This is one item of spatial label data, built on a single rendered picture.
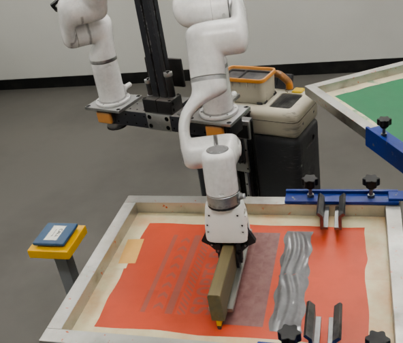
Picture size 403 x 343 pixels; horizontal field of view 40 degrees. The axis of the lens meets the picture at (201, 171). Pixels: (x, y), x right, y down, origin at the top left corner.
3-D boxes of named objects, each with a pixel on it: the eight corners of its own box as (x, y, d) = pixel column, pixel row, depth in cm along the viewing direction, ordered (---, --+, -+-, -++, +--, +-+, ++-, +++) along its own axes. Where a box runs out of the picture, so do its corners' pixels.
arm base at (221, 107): (216, 99, 188) (210, 55, 181) (249, 102, 182) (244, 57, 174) (192, 118, 177) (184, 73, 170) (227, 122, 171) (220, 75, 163)
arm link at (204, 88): (226, 76, 134) (236, 162, 136) (173, 83, 135) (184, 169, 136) (226, 73, 126) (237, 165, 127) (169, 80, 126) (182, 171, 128)
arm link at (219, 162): (199, 132, 133) (239, 126, 133) (205, 171, 138) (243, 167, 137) (200, 156, 120) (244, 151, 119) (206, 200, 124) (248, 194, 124)
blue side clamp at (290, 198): (285, 218, 157) (284, 198, 153) (287, 209, 161) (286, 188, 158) (398, 221, 149) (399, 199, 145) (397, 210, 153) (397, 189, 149)
